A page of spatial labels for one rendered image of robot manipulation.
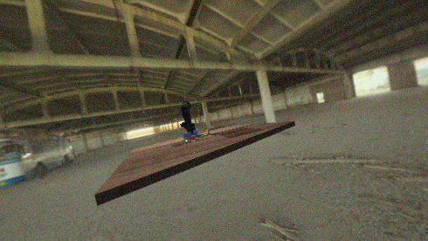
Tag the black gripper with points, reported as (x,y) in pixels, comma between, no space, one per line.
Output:
(190,125)

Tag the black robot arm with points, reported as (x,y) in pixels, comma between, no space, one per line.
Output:
(185,110)

